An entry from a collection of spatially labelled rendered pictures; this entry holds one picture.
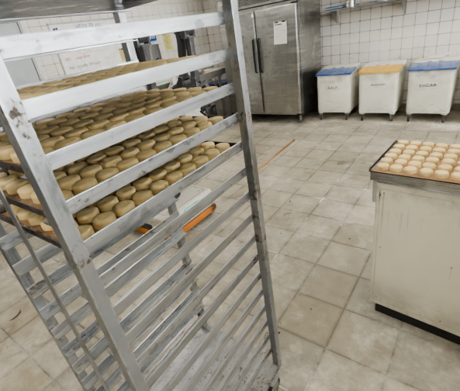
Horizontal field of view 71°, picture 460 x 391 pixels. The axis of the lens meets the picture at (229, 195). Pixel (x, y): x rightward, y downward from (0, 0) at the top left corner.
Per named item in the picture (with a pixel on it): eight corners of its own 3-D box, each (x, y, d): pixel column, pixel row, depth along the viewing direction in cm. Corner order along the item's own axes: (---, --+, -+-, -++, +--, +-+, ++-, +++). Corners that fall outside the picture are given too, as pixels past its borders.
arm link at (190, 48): (188, 26, 231) (178, 28, 224) (195, 25, 228) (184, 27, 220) (198, 88, 251) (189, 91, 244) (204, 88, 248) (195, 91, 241)
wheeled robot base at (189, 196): (123, 228, 308) (115, 205, 297) (170, 198, 351) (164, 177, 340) (173, 246, 269) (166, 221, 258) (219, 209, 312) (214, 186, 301)
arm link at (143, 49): (143, 33, 202) (129, 35, 195) (150, 32, 199) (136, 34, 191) (159, 102, 222) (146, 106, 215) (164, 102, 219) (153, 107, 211)
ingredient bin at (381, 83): (355, 122, 494) (357, 69, 459) (367, 110, 538) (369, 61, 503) (394, 122, 464) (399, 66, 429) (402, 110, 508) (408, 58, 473)
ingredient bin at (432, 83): (402, 122, 458) (407, 66, 423) (411, 110, 501) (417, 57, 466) (447, 124, 427) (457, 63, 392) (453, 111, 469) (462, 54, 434)
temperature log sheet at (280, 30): (288, 43, 477) (286, 19, 463) (287, 43, 475) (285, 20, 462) (274, 44, 490) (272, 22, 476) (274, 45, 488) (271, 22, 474)
